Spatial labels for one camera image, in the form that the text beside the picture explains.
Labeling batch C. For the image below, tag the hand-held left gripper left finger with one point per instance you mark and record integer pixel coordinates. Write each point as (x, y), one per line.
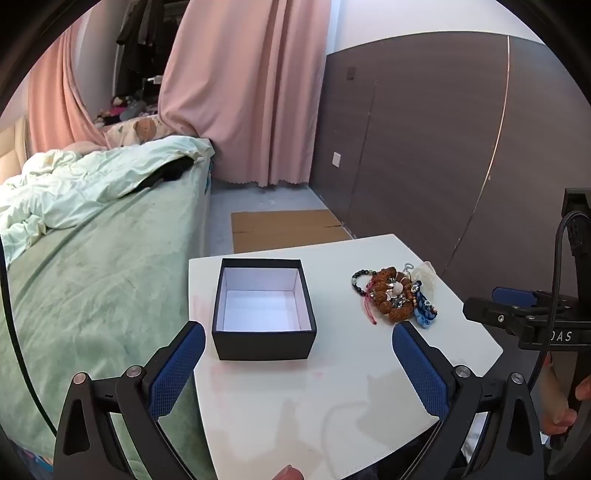
(178, 369)

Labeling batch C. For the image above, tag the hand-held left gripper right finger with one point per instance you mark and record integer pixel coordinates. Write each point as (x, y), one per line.
(420, 369)

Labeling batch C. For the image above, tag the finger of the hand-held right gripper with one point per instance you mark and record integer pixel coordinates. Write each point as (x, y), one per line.
(512, 295)
(494, 316)

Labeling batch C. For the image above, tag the white organza pouch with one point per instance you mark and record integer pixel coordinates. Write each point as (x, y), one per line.
(427, 277)

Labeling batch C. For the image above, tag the black cardboard box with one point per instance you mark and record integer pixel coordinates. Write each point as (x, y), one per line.
(263, 346)

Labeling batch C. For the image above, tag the person's right hand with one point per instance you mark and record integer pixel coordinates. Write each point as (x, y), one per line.
(554, 401)

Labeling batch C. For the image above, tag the person's left hand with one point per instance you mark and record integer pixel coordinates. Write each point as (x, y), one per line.
(288, 474)

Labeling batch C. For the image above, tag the green bed sheet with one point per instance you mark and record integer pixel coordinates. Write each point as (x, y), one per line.
(92, 300)

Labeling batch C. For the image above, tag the flat brown cardboard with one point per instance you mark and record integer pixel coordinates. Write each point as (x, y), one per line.
(277, 230)

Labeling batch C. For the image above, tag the blue printed cloth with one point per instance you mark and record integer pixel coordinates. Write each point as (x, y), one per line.
(208, 177)

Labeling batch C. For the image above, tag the dark cloth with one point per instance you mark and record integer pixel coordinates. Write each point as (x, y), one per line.
(173, 170)

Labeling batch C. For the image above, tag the light green duvet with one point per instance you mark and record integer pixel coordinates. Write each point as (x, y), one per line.
(92, 184)

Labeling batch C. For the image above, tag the bear print pillow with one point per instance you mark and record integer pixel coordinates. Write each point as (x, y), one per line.
(138, 129)

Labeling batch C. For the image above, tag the pile of plush toys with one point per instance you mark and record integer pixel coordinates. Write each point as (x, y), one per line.
(122, 108)

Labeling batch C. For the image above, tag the wide pink curtain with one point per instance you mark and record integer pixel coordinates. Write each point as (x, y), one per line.
(249, 92)

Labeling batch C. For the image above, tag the narrow pink curtain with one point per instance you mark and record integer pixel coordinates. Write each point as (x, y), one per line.
(51, 106)

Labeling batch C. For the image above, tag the hanging dark clothes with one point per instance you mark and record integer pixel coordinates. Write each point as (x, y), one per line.
(138, 41)

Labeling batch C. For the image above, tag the white wall outlet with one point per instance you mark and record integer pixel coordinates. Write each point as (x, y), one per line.
(336, 159)

